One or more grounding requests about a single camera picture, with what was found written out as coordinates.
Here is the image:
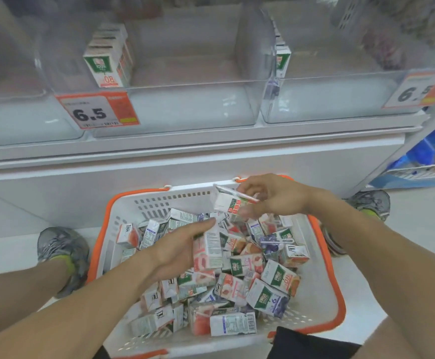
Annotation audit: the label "person's left hand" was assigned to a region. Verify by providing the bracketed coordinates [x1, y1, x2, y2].
[144, 218, 217, 284]

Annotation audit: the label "person's right hand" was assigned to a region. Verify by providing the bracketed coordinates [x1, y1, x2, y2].
[236, 174, 316, 221]

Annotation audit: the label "pink peach juice carton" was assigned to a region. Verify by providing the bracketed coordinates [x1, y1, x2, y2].
[192, 225, 224, 272]

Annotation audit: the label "white green juice carton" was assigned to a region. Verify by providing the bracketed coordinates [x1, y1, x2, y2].
[210, 184, 260, 216]

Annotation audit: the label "person's left forearm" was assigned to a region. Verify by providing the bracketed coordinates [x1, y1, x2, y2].
[0, 250, 159, 359]

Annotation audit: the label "person's right forearm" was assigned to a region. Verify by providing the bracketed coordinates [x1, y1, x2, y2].
[303, 186, 435, 359]

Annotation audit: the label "white store shelf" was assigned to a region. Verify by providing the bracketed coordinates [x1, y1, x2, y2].
[0, 108, 435, 241]

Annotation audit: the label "pile of small juice cartons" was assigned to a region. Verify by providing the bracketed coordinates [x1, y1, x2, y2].
[116, 208, 311, 338]

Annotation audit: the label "white basket with orange rim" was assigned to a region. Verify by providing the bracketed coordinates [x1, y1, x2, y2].
[87, 174, 347, 359]

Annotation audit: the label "person's grey right shoe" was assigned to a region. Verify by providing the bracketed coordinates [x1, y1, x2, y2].
[321, 189, 391, 258]

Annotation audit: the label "person's grey shoe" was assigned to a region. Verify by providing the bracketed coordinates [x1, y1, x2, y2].
[321, 189, 391, 258]
[37, 227, 90, 299]

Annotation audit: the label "clear plastic shelf bin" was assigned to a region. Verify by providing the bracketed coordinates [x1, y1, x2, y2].
[260, 0, 435, 124]
[0, 0, 88, 148]
[34, 3, 275, 139]

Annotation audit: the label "person's grey left shoe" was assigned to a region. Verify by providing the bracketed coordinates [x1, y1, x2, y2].
[37, 227, 90, 299]

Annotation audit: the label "person's black shorts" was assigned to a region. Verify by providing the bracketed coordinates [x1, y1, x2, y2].
[267, 327, 362, 359]

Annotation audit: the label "orange white price tag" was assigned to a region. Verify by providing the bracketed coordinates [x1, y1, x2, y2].
[56, 91, 140, 130]
[383, 71, 435, 109]

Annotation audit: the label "row of shelved blue cartons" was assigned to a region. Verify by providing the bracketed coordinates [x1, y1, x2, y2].
[273, 18, 292, 80]

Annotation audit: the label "blue plastic package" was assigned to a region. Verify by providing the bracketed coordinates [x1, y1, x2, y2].
[368, 112, 435, 190]

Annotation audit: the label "person's left leg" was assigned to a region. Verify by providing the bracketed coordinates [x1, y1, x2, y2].
[0, 257, 77, 346]

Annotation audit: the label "person's leg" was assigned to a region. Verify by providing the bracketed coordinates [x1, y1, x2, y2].
[0, 257, 77, 346]
[357, 316, 435, 359]

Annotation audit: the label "person's right leg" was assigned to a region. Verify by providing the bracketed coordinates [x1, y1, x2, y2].
[357, 316, 435, 359]

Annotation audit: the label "row of shelved peach cartons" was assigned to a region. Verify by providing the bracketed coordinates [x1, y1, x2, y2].
[83, 22, 134, 89]

